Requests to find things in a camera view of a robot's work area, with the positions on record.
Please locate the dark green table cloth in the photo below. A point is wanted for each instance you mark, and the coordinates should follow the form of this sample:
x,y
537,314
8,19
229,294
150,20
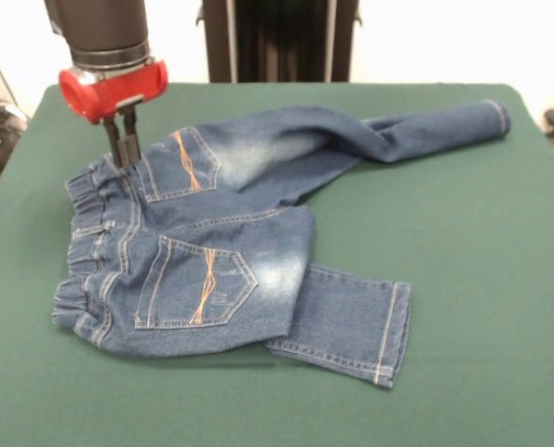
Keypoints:
x,y
444,279

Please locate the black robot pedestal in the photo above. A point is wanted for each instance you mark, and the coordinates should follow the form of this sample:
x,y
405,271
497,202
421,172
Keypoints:
x,y
281,42

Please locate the blue denim jeans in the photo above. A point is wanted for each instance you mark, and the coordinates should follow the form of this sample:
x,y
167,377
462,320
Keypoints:
x,y
211,223

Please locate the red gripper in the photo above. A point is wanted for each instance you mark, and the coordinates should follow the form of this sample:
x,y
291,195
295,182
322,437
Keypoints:
x,y
113,90

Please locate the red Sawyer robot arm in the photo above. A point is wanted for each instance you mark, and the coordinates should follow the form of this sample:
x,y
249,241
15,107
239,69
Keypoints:
x,y
104,28

